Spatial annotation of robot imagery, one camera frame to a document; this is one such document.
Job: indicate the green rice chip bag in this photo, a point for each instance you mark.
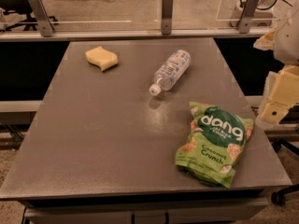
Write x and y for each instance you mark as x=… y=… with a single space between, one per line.
x=214 y=144

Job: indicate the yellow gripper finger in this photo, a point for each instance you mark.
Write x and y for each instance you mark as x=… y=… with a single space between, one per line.
x=280 y=94
x=267 y=41

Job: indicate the right metal bracket post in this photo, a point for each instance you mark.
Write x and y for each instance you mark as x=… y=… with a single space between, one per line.
x=243 y=25

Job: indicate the metal guard rail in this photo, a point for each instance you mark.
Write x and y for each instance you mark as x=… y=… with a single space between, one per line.
x=129 y=34

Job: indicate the metal bracket post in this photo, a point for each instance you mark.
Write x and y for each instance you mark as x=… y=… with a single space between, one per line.
x=43 y=22
x=166 y=21
x=243 y=25

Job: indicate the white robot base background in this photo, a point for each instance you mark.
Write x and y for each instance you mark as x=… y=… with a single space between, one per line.
x=263 y=16

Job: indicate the yellow sponge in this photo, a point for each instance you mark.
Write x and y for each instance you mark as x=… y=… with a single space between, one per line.
x=101 y=57

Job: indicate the middle metal bracket post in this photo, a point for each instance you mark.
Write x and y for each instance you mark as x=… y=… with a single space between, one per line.
x=166 y=21

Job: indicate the clear blue-label plastic bottle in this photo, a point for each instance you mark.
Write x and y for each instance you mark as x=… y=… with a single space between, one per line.
x=170 y=72

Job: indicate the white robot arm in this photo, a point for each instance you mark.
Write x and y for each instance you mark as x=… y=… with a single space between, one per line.
x=286 y=47

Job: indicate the black office chair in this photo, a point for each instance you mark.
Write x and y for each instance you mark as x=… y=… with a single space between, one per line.
x=21 y=7

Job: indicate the left metal bracket post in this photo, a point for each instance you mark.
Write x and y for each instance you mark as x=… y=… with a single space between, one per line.
x=43 y=22

